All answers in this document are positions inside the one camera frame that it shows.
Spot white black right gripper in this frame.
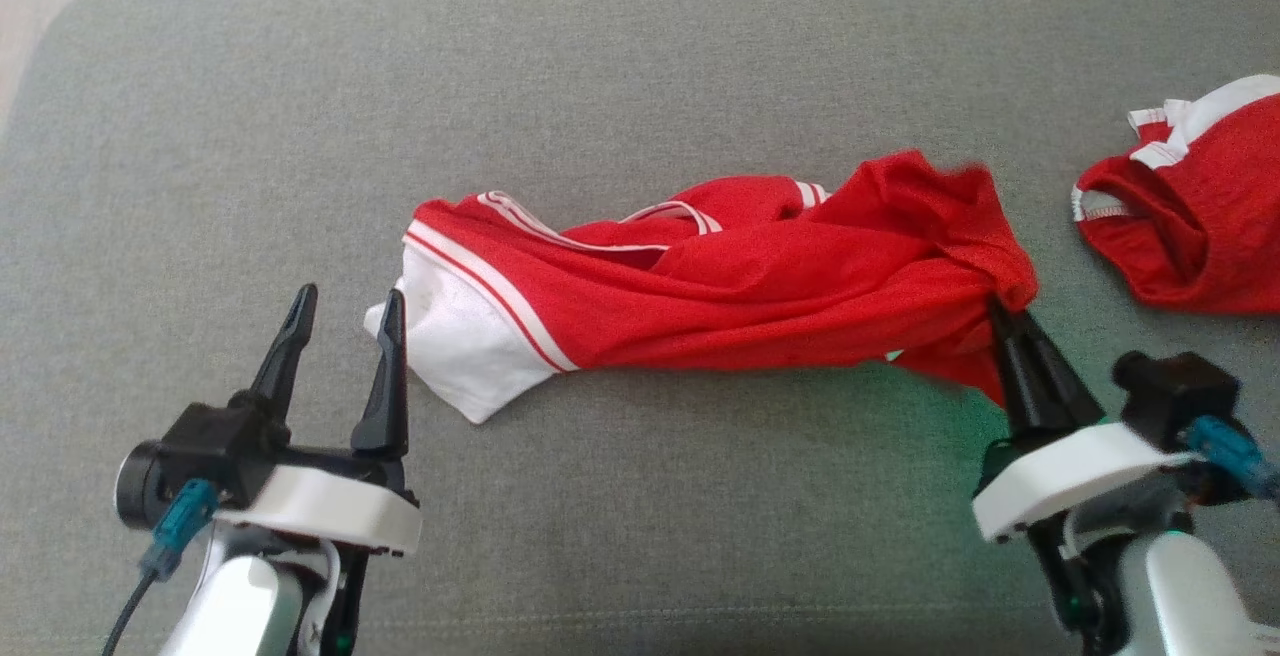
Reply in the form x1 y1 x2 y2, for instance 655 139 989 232
972 299 1201 545

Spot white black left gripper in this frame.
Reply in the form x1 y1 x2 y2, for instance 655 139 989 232
213 283 424 559

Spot red shorts with white band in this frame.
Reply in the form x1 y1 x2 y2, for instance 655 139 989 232
1072 74 1280 315

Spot red and white jersey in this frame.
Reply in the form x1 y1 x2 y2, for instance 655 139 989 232
363 149 1042 426

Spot grey fabric ottoman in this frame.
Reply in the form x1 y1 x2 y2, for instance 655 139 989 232
0 0 1280 656

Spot teal right cable connector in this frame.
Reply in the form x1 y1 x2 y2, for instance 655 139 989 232
1180 415 1280 499

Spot teal cable connector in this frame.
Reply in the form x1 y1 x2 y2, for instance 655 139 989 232
1180 415 1280 499
139 478 220 581

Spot teal left cable connector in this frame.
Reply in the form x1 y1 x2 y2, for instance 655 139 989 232
139 478 220 581

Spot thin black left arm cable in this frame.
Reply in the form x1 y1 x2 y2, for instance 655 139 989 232
100 571 161 656

